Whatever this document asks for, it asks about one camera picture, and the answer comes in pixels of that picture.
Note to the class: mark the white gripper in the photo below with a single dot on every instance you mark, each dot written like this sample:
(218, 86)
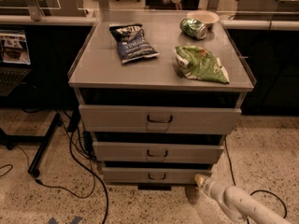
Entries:
(209, 185)

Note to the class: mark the grey bottom drawer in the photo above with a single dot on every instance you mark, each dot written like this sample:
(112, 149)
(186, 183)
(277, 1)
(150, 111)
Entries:
(152, 175)

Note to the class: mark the grey drawer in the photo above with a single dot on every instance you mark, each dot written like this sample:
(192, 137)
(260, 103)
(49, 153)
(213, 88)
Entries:
(155, 152)
(152, 175)
(158, 119)

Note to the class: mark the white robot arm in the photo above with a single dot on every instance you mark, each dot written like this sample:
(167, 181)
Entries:
(237, 204)

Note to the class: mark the grey middle drawer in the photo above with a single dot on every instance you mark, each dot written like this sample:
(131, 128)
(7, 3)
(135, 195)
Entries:
(155, 152)

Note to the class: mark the grey top drawer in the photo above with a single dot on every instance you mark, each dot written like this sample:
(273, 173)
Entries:
(158, 119)

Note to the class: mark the grey metal drawer cabinet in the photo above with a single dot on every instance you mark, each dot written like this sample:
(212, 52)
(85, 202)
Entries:
(99, 78)

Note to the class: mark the green chip bag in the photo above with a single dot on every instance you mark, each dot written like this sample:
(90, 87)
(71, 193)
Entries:
(199, 63)

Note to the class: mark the blue chip bag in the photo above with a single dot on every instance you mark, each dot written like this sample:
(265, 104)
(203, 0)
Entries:
(132, 44)

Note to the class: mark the green soda can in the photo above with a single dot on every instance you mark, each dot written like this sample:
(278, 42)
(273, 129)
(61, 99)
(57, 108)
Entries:
(193, 28)

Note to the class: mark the white bowl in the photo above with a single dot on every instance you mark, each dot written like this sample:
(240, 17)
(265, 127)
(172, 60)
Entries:
(209, 18)

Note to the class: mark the black laptop stand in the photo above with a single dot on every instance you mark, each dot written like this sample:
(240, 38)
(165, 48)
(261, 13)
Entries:
(10, 141)

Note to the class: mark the laptop computer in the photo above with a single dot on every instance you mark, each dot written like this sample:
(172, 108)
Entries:
(15, 62)

